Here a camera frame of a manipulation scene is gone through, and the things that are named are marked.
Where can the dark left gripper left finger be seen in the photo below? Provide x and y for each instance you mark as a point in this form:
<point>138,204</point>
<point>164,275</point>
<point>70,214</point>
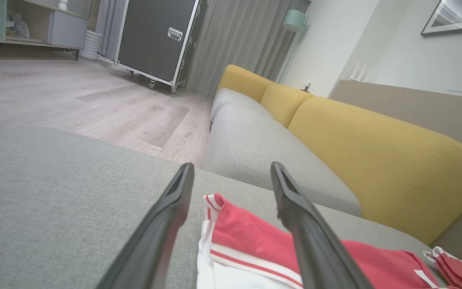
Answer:
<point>150,249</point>

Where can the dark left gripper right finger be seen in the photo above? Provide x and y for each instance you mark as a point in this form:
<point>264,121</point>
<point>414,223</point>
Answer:
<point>319,257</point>

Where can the red Bulls 23 jersey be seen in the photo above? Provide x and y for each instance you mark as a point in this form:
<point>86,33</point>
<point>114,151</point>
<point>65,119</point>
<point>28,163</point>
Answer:
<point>247,237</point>

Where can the red shorts with white stripe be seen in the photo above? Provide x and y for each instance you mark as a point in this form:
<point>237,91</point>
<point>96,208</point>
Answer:
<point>459,273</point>

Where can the yellow sofa back cushion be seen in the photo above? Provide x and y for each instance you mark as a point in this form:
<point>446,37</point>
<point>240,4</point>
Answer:
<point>285,102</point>
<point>375,168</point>
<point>243,80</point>

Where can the large grey fabric ottoman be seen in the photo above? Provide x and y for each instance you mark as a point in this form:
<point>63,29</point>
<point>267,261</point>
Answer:
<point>54,200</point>

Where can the grey sofa seat cushion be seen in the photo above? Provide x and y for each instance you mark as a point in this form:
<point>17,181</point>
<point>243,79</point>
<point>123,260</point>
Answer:
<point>263,160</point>
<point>235,100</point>

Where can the small white table ornament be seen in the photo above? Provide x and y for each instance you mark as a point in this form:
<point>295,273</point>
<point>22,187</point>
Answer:
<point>307,86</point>

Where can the black wheeled flight case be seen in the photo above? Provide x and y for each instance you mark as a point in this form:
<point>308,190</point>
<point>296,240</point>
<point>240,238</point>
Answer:
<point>150,40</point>

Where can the white ribbed plant pot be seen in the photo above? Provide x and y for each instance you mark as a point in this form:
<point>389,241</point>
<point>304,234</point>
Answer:
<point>91,46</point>

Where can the grey window curtain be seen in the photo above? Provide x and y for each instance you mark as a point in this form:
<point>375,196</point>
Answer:
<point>247,36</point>

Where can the low teal grey cabinet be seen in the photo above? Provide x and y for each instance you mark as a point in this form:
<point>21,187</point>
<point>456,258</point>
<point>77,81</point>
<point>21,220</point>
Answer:
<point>68,30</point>

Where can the floor lamp with teal shade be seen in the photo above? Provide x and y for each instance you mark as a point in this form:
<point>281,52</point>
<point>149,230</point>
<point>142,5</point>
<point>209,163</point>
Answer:
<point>294,20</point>

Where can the grey stuffed toy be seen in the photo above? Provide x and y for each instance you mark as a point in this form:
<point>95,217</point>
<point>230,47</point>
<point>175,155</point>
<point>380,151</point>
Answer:
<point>18,26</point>

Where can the small white figurine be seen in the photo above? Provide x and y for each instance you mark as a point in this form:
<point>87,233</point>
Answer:
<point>63,5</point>

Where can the black framed wall picture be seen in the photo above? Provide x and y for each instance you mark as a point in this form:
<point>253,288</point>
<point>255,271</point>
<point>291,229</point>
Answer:
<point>455,16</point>

